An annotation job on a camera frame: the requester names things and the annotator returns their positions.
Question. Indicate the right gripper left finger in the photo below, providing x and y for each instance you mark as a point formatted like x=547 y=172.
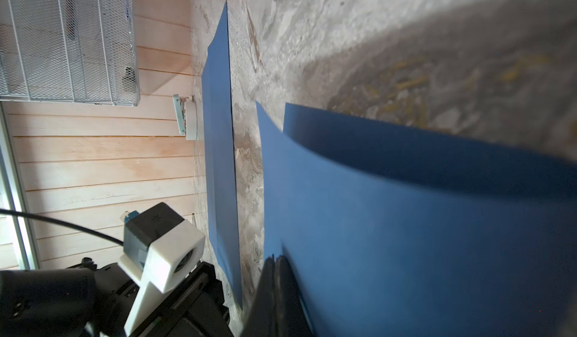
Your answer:
x=262 y=316

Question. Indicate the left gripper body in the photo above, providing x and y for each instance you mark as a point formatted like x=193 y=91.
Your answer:
x=195 y=308

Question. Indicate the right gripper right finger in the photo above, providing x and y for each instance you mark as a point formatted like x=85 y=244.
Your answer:
x=289 y=316

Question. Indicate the blue paper sheet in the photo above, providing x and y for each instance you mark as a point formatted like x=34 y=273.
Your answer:
x=220 y=162
x=397 y=231

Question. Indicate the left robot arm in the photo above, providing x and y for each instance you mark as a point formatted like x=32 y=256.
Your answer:
x=88 y=301

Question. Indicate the tape roll on table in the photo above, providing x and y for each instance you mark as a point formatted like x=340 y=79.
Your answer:
x=191 y=119

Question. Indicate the aluminium frame rail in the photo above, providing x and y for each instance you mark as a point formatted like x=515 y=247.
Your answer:
x=22 y=230

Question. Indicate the white wire shelf rack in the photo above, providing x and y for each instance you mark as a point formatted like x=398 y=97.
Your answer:
x=69 y=51

